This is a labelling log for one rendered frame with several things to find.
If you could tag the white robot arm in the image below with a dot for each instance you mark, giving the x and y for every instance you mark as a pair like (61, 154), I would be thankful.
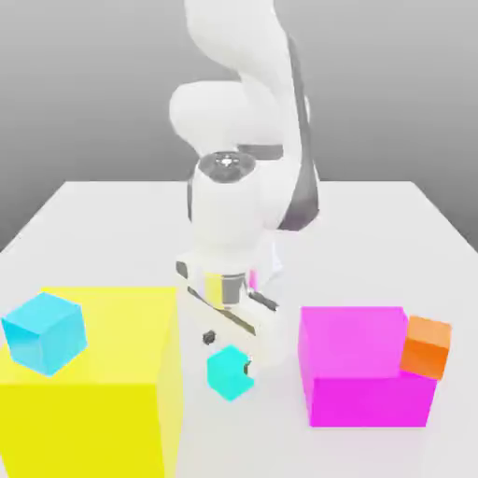
(231, 209)

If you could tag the large magenta box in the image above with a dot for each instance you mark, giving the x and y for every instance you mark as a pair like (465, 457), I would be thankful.
(354, 358)

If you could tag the large yellow box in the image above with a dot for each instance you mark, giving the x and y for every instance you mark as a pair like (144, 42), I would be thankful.
(93, 410)

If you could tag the small teal cube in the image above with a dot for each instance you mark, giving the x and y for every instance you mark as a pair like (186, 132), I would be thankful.
(227, 375)

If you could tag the small orange cube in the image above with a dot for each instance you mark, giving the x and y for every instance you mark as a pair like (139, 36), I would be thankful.
(425, 347)

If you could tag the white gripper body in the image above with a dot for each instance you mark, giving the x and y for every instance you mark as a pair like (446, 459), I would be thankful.
(239, 334)

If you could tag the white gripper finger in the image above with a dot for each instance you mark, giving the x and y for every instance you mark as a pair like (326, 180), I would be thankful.
(249, 363)
(209, 337)

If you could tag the small cyan cube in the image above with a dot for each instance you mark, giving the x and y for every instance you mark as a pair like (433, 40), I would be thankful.
(44, 332)

